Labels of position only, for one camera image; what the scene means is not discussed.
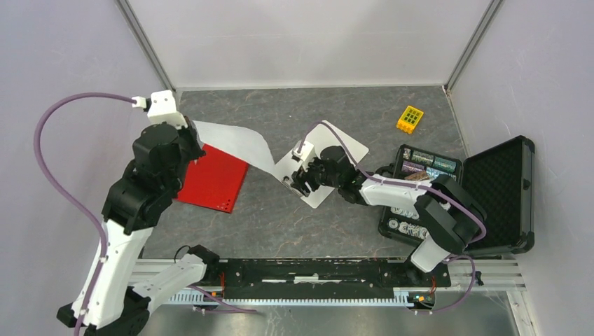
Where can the red folder black inside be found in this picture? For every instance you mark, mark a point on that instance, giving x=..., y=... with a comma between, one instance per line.
x=214, y=180

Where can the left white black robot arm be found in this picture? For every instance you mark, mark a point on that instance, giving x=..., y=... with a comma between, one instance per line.
x=109, y=304

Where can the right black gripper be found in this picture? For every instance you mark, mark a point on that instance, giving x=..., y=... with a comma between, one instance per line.
x=302, y=176

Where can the yellow toy brick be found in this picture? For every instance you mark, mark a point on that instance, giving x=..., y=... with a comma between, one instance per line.
x=409, y=119

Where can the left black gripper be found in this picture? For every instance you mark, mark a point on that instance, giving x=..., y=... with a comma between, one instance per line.
x=192, y=131

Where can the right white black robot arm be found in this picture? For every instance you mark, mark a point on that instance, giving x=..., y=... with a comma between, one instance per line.
x=451, y=216

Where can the black poker chip case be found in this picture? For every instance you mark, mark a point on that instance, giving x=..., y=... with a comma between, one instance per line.
x=499, y=179

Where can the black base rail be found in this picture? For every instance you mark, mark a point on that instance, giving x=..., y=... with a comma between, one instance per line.
x=319, y=278

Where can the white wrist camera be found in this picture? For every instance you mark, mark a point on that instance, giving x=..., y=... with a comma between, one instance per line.
x=303, y=152
x=163, y=109

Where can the printed paper sheet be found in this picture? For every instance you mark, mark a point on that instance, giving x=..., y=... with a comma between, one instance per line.
x=240, y=142

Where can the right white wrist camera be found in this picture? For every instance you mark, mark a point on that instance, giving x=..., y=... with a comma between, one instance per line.
x=303, y=152

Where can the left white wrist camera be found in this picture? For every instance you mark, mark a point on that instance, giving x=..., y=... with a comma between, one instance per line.
x=163, y=109

